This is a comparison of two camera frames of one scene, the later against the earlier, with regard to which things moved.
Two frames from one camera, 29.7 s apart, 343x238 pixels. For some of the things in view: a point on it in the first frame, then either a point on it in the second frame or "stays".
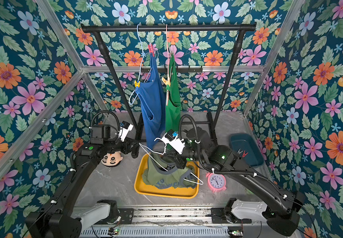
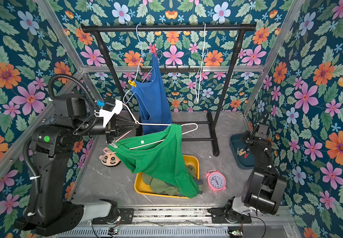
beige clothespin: (166, 82) -> (242, 152)
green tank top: (173, 111) -> (161, 154)
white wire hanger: (194, 181) -> (198, 97)
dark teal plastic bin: (242, 145) stays
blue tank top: (151, 97) stays
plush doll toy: (112, 159) stays
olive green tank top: (163, 173) -> (158, 187)
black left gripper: (127, 144) -> (113, 126)
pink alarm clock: (216, 182) stays
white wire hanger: (167, 95) -> (105, 150)
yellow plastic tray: (144, 188) stays
